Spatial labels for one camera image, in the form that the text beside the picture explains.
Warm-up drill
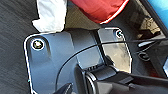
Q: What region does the thick grey robot limb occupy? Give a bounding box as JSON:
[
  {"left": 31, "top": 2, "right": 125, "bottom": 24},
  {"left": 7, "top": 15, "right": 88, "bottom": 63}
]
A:
[{"left": 73, "top": 64, "right": 168, "bottom": 94}]

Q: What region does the round brass base bolt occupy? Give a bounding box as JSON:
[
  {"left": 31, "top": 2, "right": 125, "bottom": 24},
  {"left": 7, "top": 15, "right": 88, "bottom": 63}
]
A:
[
  {"left": 114, "top": 29, "right": 125, "bottom": 40},
  {"left": 30, "top": 37, "right": 46, "bottom": 52}
]

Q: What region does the blue upholstered sofa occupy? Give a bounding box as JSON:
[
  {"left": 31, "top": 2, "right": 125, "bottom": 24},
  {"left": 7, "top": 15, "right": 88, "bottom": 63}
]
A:
[{"left": 139, "top": 0, "right": 168, "bottom": 79}]

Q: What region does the thin robot base cable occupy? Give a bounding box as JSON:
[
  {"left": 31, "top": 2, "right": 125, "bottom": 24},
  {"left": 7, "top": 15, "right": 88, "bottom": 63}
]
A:
[{"left": 54, "top": 37, "right": 168, "bottom": 88}]

